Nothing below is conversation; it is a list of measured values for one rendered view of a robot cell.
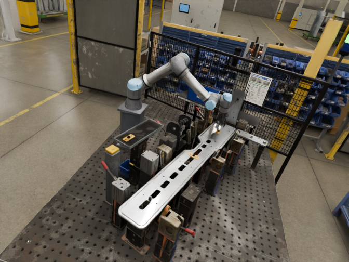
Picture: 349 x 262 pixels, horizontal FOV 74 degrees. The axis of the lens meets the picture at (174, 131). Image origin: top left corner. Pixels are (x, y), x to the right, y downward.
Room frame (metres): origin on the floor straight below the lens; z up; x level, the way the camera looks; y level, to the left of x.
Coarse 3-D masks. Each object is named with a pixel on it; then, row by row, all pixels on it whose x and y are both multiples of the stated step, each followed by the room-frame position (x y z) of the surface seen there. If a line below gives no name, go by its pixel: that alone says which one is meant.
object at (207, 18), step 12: (180, 0) 8.67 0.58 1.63; (192, 0) 8.61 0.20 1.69; (204, 0) 8.56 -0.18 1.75; (216, 0) 8.50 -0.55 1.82; (180, 12) 8.66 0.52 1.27; (192, 12) 8.60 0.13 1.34; (204, 12) 8.55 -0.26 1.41; (216, 12) 8.49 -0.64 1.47; (180, 24) 8.65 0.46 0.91; (192, 24) 8.59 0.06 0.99; (204, 24) 8.53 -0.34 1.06; (216, 24) 8.48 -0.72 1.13
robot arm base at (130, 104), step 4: (128, 100) 1.74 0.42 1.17; (132, 100) 1.73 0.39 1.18; (136, 100) 1.74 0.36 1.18; (140, 100) 1.78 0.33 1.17; (128, 104) 1.73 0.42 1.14; (132, 104) 1.72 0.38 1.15; (136, 104) 1.74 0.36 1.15; (140, 104) 1.77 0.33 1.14; (128, 108) 1.72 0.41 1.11; (132, 108) 1.71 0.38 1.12; (136, 108) 1.73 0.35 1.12; (140, 108) 1.76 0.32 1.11
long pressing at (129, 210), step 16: (208, 128) 1.82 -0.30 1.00; (224, 128) 1.87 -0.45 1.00; (208, 144) 1.57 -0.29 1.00; (224, 144) 1.62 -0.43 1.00; (176, 160) 1.29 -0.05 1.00; (192, 160) 1.33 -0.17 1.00; (160, 176) 1.10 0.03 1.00; (176, 176) 1.13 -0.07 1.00; (192, 176) 1.17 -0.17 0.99; (144, 192) 0.95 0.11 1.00; (160, 192) 0.97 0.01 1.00; (176, 192) 0.99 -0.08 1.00; (128, 208) 0.82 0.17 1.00; (144, 208) 0.84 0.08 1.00; (160, 208) 0.86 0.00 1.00; (144, 224) 0.74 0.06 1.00
